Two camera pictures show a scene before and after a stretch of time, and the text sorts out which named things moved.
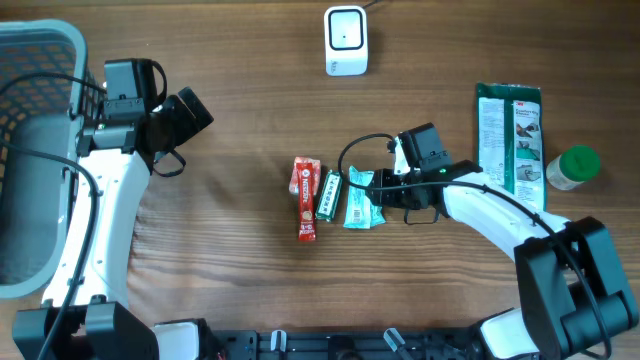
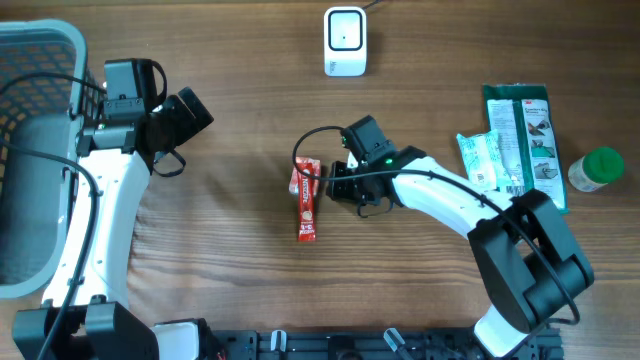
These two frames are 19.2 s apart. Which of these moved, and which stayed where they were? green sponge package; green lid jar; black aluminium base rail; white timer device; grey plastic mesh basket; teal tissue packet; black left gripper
Moved: green lid jar; teal tissue packet; green sponge package
Stayed: white timer device; black aluminium base rail; grey plastic mesh basket; black left gripper
